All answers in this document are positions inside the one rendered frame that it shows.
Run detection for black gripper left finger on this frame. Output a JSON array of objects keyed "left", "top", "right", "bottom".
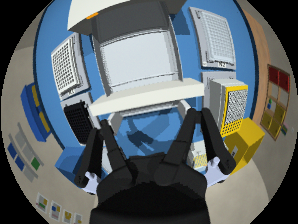
[{"left": 74, "top": 111, "right": 136, "bottom": 195}]

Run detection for black multiwell plate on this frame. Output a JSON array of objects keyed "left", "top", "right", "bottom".
[{"left": 63, "top": 101, "right": 94, "bottom": 144}]

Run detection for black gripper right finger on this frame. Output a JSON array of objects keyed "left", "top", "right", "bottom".
[{"left": 154, "top": 99, "right": 236, "bottom": 188}]

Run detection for blue open-top bin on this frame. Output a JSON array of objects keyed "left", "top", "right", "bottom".
[{"left": 55, "top": 147, "right": 85, "bottom": 189}]

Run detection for yellow open bin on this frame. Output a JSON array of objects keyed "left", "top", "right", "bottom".
[{"left": 224, "top": 117, "right": 265, "bottom": 176}]

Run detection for blue bench mat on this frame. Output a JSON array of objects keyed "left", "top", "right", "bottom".
[{"left": 36, "top": 0, "right": 255, "bottom": 159}]

